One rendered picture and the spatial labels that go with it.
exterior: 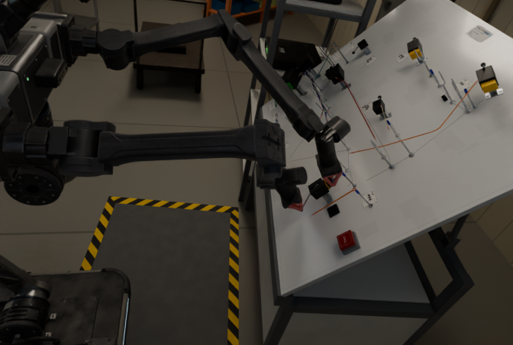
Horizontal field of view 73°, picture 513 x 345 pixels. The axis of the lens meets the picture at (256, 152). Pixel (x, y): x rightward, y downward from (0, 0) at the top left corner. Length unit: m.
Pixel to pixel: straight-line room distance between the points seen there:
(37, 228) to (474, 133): 2.36
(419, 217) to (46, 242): 2.08
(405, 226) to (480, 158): 0.28
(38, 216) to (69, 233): 0.25
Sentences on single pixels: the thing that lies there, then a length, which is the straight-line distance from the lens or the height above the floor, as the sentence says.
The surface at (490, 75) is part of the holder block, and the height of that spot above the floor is 1.59.
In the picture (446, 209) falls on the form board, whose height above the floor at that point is 1.31.
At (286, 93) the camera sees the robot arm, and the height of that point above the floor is 1.40.
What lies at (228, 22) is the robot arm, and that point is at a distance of 1.22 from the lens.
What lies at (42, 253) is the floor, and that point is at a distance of 2.46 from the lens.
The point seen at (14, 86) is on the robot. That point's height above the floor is 1.51.
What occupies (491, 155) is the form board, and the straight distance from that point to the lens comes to 1.15.
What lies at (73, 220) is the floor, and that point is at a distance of 2.58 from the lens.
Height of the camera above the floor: 1.92
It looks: 38 degrees down
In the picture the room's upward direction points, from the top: 13 degrees clockwise
